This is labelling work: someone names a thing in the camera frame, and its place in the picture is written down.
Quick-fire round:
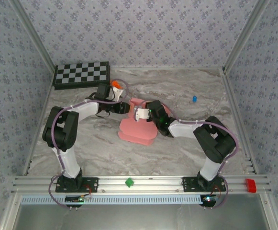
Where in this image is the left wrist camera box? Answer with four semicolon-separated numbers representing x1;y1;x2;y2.
111;86;124;101

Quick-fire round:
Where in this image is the aluminium frame post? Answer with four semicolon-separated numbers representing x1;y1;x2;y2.
222;0;271;72
8;0;58;72

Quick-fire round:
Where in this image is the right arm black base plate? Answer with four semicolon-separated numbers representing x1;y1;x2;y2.
182;176;227;193

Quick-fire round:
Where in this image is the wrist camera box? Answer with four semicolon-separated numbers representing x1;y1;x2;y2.
111;86;124;101
133;107;152;120

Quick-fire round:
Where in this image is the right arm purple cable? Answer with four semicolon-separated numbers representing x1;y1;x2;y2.
134;99;239;209

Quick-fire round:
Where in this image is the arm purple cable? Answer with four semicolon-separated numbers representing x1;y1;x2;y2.
47;78;130;209
134;99;239;209

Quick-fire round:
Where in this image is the slotted pale cable duct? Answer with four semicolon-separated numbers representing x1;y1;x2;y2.
21;194;203;206

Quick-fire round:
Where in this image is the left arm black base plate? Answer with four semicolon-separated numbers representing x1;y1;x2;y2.
55;177;99;193

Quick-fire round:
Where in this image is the red block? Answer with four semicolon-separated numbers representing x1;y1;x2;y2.
245;178;257;193

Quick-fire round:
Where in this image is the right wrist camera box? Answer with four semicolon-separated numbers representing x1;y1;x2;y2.
133;107;152;120

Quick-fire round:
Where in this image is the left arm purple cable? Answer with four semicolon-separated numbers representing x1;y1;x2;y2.
47;78;130;209

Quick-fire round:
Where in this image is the aluminium side rail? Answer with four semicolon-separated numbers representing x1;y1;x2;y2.
22;67;58;177
221;68;259;174

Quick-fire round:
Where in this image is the long aluminium base rail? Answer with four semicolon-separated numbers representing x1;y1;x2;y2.
11;174;272;194

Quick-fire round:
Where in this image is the pink paper box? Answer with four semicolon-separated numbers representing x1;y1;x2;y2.
118;97;171;146

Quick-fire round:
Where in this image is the grey metal sheet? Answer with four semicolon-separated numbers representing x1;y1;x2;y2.
16;203;270;230

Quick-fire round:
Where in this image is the black grey chessboard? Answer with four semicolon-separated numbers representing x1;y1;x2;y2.
53;61;111;91

